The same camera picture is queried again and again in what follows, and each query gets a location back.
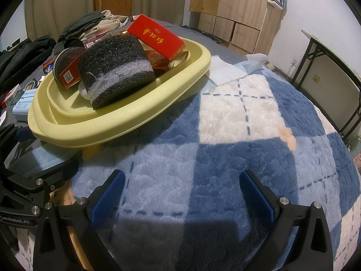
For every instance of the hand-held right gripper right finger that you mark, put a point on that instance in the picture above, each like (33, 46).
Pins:
(258, 200)

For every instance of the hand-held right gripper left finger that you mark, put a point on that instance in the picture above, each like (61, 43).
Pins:
(108, 200)

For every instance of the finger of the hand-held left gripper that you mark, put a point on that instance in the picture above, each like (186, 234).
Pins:
(24, 134)
(62, 170)

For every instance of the red box white label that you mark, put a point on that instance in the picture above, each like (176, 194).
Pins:
(69, 75)

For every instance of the black foam roll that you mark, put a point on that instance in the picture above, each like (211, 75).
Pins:
(60, 65)
(112, 63)

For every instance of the yellow plastic basin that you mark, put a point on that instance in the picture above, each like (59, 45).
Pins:
(127, 113)

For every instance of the red carton gold lettering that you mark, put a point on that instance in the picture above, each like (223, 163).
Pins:
(156, 36)

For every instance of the brown cardboard sheet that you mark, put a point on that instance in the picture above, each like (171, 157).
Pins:
(66, 197)

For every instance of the light blue box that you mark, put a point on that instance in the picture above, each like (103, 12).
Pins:
(24, 104)

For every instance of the red white small box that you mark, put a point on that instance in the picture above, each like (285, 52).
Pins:
(10, 96)

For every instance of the tape roll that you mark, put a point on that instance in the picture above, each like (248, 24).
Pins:
(29, 85)

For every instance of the blue white checked plush blanket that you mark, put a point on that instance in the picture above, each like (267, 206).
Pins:
(225, 161)

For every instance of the black round object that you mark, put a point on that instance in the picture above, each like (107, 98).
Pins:
(74, 43)

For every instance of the red packs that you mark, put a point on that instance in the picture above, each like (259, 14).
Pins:
(96, 41)

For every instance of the dark green cloth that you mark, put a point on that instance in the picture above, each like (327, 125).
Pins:
(81, 24)

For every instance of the white flat cloth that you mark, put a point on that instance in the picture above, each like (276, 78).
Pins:
(225, 72)

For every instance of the beige cloth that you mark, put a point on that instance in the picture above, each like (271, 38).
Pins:
(112, 21)

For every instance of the black folding table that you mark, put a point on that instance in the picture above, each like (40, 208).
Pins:
(313, 35)

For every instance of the beige curtain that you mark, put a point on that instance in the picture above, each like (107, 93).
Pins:
(158, 0)

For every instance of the wooden wardrobe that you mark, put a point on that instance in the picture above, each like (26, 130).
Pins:
(242, 2)

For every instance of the wall socket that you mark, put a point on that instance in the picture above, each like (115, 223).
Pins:
(316, 78)

